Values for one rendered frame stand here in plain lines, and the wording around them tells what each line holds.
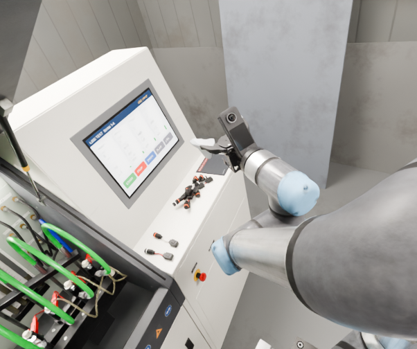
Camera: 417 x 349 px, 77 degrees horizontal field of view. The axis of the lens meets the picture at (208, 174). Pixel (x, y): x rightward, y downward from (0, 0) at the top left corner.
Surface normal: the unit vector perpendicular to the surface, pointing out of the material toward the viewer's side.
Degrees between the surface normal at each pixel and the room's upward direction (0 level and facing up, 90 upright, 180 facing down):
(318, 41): 82
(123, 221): 76
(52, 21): 90
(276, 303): 0
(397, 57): 90
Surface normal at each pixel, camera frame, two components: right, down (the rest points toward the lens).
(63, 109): 0.80, -0.04
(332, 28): -0.59, 0.52
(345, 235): -0.81, -0.43
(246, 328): -0.22, -0.74
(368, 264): -0.79, -0.10
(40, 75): 0.80, 0.25
